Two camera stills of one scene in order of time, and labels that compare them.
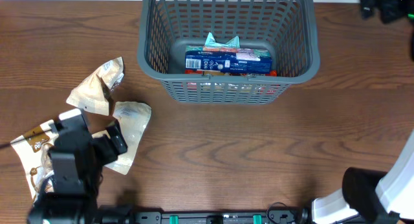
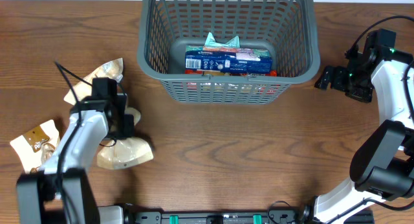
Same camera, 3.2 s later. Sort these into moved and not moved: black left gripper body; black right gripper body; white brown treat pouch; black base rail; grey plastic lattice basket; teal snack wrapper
Moved: black left gripper body; black right gripper body
Not moved: teal snack wrapper; grey plastic lattice basket; white brown treat pouch; black base rail
